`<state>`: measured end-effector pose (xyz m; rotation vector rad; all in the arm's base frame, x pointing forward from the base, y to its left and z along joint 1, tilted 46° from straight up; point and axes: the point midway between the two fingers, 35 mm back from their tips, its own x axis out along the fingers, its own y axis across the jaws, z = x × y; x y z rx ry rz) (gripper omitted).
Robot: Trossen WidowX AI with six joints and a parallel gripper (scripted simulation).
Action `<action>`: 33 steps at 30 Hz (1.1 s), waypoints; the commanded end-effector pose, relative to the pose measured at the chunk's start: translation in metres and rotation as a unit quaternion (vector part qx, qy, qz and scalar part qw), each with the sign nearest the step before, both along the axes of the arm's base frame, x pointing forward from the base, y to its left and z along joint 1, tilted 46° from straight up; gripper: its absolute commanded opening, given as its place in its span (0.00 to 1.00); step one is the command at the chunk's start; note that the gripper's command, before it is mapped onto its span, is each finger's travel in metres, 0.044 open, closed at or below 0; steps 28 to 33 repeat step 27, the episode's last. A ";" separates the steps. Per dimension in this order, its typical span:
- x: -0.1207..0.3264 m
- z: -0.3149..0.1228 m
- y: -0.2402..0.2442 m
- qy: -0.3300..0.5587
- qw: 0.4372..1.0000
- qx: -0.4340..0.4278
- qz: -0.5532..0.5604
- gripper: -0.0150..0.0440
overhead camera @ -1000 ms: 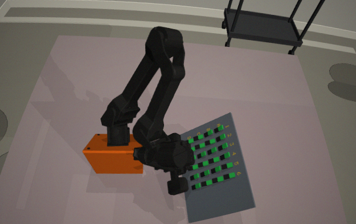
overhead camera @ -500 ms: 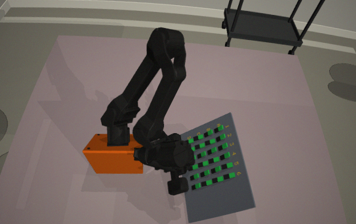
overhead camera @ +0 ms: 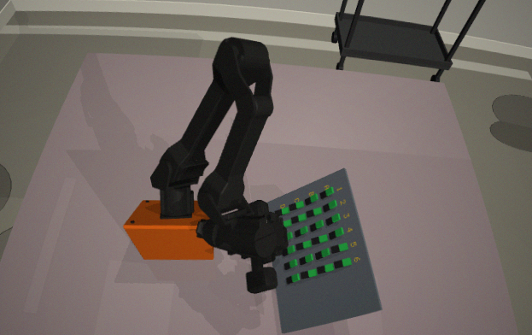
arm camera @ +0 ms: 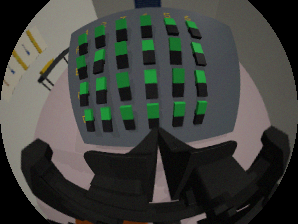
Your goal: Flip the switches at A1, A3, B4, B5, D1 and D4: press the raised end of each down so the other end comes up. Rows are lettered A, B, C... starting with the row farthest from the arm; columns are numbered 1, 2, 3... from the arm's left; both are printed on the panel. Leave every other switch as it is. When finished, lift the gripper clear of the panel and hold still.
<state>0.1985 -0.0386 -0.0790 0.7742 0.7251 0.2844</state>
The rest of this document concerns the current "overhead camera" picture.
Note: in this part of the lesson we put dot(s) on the grey switch panel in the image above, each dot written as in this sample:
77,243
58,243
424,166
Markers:
325,275

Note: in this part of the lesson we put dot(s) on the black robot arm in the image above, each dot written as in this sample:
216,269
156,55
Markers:
238,63

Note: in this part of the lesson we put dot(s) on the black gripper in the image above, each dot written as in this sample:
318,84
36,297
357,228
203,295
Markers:
260,278

